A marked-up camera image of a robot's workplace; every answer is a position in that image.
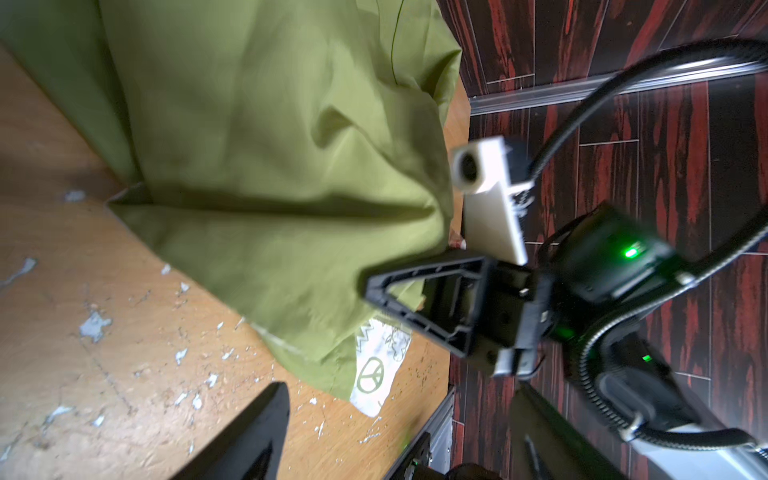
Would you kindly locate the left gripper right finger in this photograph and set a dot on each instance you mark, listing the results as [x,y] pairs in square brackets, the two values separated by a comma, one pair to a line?
[544,445]

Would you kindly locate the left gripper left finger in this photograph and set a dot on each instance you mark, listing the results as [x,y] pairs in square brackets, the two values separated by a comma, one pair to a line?
[251,446]

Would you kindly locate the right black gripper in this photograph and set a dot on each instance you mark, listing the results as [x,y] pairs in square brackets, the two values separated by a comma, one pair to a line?
[594,264]

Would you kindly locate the green jacket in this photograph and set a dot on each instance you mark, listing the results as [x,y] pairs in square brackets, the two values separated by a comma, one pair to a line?
[273,151]

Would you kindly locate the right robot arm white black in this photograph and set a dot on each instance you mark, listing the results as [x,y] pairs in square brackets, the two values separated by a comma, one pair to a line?
[624,380]

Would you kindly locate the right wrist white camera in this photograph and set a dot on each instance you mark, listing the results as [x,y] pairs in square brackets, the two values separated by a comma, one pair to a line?
[492,175]

